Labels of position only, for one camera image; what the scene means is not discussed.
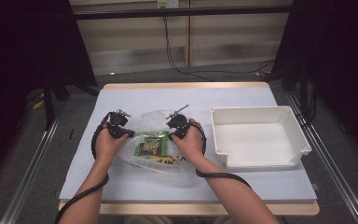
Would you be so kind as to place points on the clear smiley print plastic bag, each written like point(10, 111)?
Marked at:
point(149, 121)

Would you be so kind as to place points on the white wall socket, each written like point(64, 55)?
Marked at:
point(167, 3)

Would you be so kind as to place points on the person's left hand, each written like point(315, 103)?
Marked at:
point(107, 147)

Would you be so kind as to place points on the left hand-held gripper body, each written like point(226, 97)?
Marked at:
point(117, 124)

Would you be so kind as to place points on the black stand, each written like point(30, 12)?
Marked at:
point(304, 93)
point(48, 105)

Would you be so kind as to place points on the white plastic bin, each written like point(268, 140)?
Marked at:
point(254, 143)

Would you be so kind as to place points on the yellow floor item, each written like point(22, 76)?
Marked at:
point(39, 104)

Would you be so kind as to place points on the black horizontal bar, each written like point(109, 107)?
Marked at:
point(199, 11)

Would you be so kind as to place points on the white table mat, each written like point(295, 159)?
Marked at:
point(167, 96)

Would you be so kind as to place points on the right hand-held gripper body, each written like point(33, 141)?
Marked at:
point(178, 123)

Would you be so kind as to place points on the black curtain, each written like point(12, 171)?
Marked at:
point(341, 62)
point(18, 62)

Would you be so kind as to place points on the metal floor rail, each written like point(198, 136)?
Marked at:
point(29, 177)
point(335, 177)

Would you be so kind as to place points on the wooden table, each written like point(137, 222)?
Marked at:
point(167, 209)

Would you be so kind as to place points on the green snack packet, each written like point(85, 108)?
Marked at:
point(150, 144)

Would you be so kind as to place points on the small black floor item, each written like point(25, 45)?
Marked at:
point(71, 134)

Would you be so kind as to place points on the person's right hand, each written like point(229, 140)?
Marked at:
point(192, 144)

